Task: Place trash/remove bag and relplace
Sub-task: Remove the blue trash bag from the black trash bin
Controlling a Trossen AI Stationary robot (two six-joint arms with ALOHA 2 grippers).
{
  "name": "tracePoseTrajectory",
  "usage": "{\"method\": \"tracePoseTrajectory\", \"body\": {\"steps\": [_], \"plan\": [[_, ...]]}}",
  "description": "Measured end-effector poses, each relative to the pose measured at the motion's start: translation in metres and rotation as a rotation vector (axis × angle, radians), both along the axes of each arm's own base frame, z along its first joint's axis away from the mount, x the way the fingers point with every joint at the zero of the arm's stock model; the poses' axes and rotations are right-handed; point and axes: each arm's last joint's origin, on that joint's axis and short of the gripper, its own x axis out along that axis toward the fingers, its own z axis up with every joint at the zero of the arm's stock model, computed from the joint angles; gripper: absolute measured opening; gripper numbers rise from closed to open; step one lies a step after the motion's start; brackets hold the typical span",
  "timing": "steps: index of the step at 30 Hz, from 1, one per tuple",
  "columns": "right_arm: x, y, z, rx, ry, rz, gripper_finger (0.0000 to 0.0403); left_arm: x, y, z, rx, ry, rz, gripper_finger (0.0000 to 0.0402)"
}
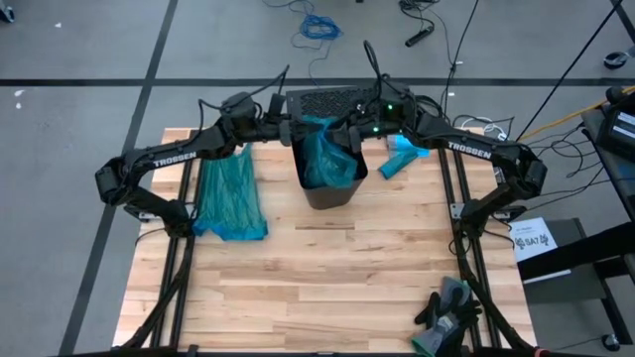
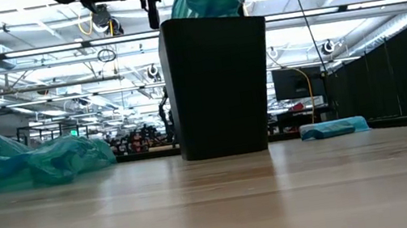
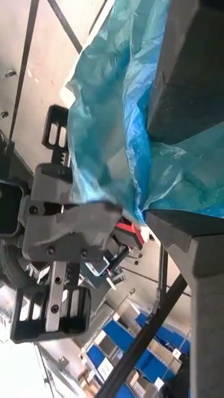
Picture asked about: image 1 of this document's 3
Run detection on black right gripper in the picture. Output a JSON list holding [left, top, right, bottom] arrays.
[[330, 86, 417, 154]]

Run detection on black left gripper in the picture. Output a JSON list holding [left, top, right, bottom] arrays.
[[257, 93, 312, 147]]

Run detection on teal folded bag pack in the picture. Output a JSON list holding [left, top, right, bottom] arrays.
[[378, 148, 421, 180]]

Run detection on pale blue bag roll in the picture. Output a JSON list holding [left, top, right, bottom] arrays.
[[385, 133, 432, 159]]

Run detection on black plastic trash bin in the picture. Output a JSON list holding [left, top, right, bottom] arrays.
[[291, 129, 369, 211]]

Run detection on black perforated computer tower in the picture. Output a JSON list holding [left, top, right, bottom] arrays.
[[286, 83, 371, 125]]

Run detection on black power strip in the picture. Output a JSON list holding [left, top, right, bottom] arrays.
[[404, 24, 437, 49]]

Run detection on white printed paper sheet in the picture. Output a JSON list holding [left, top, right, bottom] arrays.
[[506, 216, 560, 264]]

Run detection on black equipment cart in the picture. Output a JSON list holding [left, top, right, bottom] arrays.
[[579, 106, 635, 222]]

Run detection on dark grey side table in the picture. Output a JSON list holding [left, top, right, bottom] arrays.
[[515, 217, 635, 348]]

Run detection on black monitor device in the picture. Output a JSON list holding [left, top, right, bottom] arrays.
[[594, 86, 635, 163]]

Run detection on blue coiled cable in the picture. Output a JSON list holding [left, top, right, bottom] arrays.
[[261, 0, 344, 86]]

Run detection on thin black cable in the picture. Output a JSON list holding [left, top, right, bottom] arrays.
[[441, 0, 481, 121]]

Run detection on black tangled cable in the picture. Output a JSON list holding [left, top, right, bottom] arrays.
[[399, 0, 443, 31]]

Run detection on yellow cable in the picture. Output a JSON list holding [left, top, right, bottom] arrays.
[[515, 84, 635, 143]]

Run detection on long straight black cable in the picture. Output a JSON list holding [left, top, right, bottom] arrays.
[[500, 0, 625, 150]]

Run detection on black aluminium table frame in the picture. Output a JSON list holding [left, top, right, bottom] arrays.
[[113, 127, 540, 357]]

